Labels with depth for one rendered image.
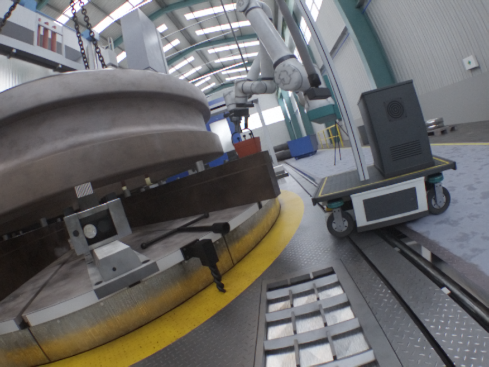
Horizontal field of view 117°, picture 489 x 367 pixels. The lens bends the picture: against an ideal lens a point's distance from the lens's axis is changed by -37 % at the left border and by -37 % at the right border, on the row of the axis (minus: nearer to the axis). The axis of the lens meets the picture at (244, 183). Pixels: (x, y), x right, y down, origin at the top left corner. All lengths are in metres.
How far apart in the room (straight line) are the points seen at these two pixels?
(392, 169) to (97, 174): 1.92
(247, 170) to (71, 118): 1.48
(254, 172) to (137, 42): 6.17
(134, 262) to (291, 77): 1.17
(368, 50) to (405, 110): 9.34
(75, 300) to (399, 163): 1.87
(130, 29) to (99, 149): 6.27
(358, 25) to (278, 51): 9.91
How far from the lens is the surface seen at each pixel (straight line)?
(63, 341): 1.44
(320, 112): 1.41
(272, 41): 1.44
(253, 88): 1.53
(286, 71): 1.31
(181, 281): 1.41
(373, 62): 10.65
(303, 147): 11.32
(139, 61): 7.12
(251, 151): 1.88
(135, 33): 7.65
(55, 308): 1.32
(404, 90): 1.53
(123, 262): 1.09
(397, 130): 1.49
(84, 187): 1.60
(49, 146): 1.99
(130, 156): 1.89
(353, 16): 11.40
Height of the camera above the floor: 0.65
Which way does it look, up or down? 5 degrees down
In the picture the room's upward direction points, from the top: 17 degrees counter-clockwise
